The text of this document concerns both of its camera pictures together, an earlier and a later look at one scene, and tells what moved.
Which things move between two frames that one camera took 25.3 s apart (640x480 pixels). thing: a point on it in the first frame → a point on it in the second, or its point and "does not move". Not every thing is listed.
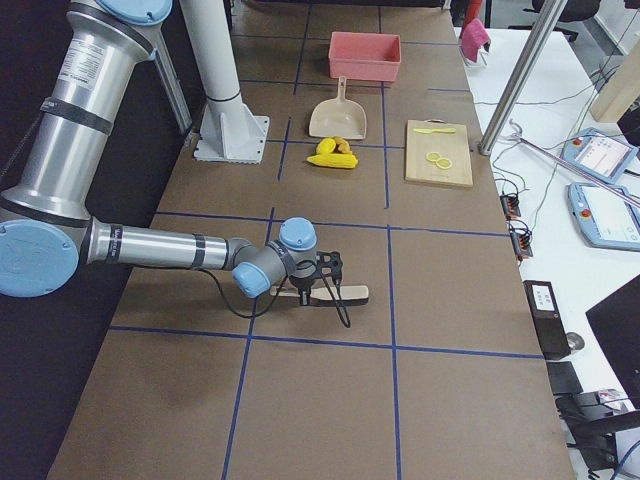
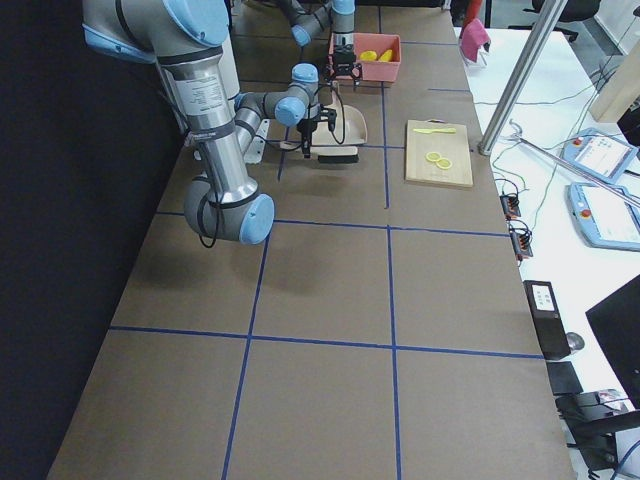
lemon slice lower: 444,163 does not move
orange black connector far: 510,205 does not move
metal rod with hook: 575,168 does not move
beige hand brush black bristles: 354,295 → 327,154
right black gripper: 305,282 → 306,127
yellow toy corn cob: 334,160 → 387,56
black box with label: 547,318 does not move
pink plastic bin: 364,56 does not move
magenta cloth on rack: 473,36 does not move
